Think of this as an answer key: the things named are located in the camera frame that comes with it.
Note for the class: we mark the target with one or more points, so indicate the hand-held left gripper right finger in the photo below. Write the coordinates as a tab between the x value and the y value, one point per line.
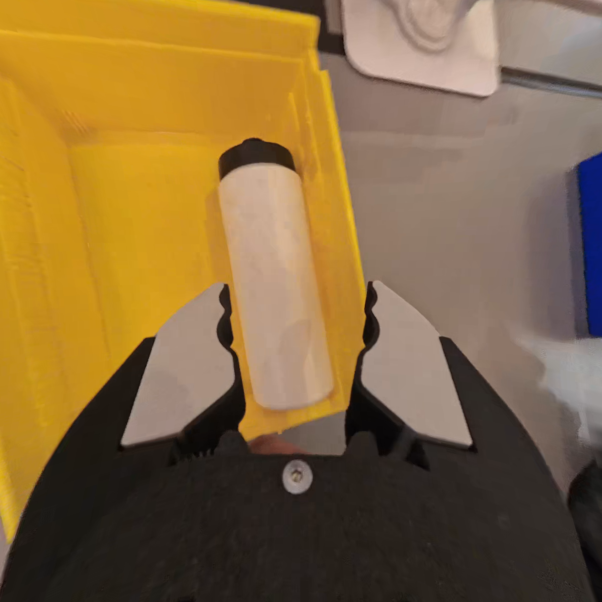
409	367

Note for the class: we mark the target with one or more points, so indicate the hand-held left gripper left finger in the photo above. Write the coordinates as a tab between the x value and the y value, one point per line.
183	367

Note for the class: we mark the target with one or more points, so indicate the white plastic bottle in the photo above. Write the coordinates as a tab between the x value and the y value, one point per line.
268	282

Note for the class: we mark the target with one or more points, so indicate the yellow plastic bin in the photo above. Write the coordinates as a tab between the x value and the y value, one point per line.
141	235

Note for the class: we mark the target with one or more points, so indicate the black bottle lid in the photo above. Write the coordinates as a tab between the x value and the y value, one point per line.
254	157

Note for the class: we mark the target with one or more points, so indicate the blue plastic bin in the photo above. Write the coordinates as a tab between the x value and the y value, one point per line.
592	235

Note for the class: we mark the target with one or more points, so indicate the white document stand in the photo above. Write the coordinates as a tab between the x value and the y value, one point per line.
376	47

